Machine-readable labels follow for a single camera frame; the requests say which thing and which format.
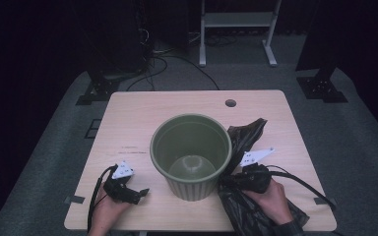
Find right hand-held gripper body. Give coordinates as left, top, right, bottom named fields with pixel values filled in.
left=229, top=147, right=276, bottom=195

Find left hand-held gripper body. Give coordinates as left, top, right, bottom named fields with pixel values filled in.
left=102, top=159, right=142, bottom=205

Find black plastic garbage bag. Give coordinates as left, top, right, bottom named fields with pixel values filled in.
left=217, top=117, right=310, bottom=236

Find green plastic trash bin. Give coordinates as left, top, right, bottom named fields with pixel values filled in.
left=149, top=113, right=233, bottom=203

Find person's left hand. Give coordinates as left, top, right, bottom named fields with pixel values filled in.
left=93, top=183, right=132, bottom=228

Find person's right hand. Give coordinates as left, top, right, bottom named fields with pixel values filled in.
left=244, top=178, right=293, bottom=226

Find grey tape strip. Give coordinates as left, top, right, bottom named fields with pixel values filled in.
left=63, top=195, right=87, bottom=206
left=313, top=196, right=338, bottom=207

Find black stand base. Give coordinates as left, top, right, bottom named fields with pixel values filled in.
left=75, top=70, right=146, bottom=106
left=296, top=67, right=348, bottom=104

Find white metal stand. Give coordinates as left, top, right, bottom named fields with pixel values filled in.
left=199, top=0, right=283, bottom=68

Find left hand-held gripper black cable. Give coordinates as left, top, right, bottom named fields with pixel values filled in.
left=87, top=164, right=118, bottom=234

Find hand-held gripper black cable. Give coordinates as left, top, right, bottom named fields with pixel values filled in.
left=265, top=164, right=338, bottom=211
left=87, top=164, right=118, bottom=234

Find right hand-held gripper black cable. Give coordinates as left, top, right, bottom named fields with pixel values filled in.
left=265, top=164, right=338, bottom=211

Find black floor cables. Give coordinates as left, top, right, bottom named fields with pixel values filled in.
left=125, top=54, right=221, bottom=92

